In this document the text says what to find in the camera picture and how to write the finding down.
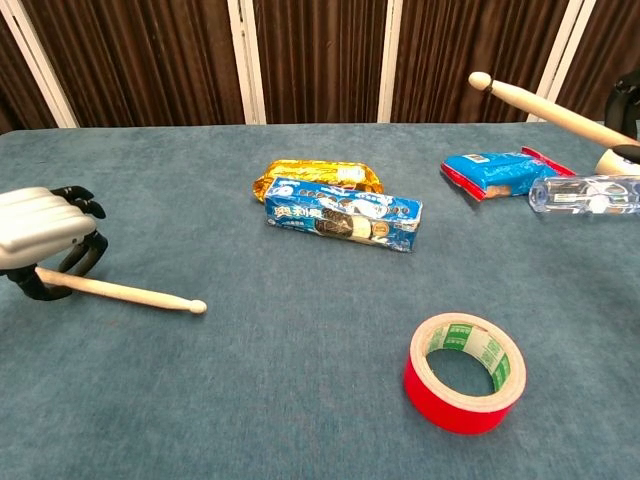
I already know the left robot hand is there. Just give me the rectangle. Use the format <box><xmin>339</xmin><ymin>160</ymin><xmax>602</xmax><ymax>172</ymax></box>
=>
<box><xmin>0</xmin><ymin>185</ymin><xmax>110</xmax><ymax>302</ymax></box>

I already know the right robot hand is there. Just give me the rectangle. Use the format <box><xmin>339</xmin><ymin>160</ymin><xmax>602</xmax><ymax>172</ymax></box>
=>
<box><xmin>603</xmin><ymin>69</ymin><xmax>640</xmax><ymax>164</ymax></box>

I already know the wooden drumstick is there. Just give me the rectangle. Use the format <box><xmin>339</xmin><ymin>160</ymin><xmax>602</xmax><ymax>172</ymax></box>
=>
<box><xmin>468</xmin><ymin>71</ymin><xmax>640</xmax><ymax>149</ymax></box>
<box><xmin>34</xmin><ymin>266</ymin><xmax>208</xmax><ymax>315</ymax></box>

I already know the cream mayonnaise squeeze bottle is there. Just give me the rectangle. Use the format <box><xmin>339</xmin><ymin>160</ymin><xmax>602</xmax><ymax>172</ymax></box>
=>
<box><xmin>597</xmin><ymin>148</ymin><xmax>640</xmax><ymax>176</ymax></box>

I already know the dark brown pleated curtain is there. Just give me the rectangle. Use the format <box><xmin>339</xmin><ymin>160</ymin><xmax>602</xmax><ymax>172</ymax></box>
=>
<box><xmin>389</xmin><ymin>0</ymin><xmax>571</xmax><ymax>124</ymax></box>
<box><xmin>19</xmin><ymin>0</ymin><xmax>246</xmax><ymax>129</ymax></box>
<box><xmin>249</xmin><ymin>0</ymin><xmax>389</xmax><ymax>125</ymax></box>
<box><xmin>0</xmin><ymin>19</ymin><xmax>59</xmax><ymax>135</ymax></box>
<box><xmin>549</xmin><ymin>0</ymin><xmax>640</xmax><ymax>122</ymax></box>

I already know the clear plastic water bottle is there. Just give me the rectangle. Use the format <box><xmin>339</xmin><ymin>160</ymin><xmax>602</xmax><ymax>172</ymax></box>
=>
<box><xmin>528</xmin><ymin>174</ymin><xmax>640</xmax><ymax>217</ymax></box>

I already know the blue red-edged biscuit packet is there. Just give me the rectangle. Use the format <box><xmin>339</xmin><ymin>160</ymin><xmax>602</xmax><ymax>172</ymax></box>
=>
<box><xmin>440</xmin><ymin>145</ymin><xmax>577</xmax><ymax>202</ymax></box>

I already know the teal table mat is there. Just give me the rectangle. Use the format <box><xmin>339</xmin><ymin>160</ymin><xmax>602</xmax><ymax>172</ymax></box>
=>
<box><xmin>0</xmin><ymin>121</ymin><xmax>640</xmax><ymax>480</ymax></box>

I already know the gold foil snack pack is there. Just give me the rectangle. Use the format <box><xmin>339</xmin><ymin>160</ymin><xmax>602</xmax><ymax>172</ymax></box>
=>
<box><xmin>251</xmin><ymin>159</ymin><xmax>385</xmax><ymax>204</ymax></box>

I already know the blue Oreo cookie box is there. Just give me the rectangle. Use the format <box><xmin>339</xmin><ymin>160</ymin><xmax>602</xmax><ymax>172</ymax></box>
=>
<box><xmin>263</xmin><ymin>175</ymin><xmax>424</xmax><ymax>254</ymax></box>

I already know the red tape roll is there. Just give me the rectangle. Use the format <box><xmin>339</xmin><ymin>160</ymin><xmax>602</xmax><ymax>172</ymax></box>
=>
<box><xmin>403</xmin><ymin>312</ymin><xmax>528</xmax><ymax>435</ymax></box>

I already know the white partition frame post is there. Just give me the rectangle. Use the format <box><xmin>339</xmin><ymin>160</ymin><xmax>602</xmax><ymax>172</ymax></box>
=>
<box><xmin>526</xmin><ymin>0</ymin><xmax>584</xmax><ymax>123</ymax></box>
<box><xmin>377</xmin><ymin>0</ymin><xmax>404</xmax><ymax>124</ymax></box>
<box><xmin>227</xmin><ymin>0</ymin><xmax>268</xmax><ymax>126</ymax></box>
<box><xmin>0</xmin><ymin>8</ymin><xmax>80</xmax><ymax>129</ymax></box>

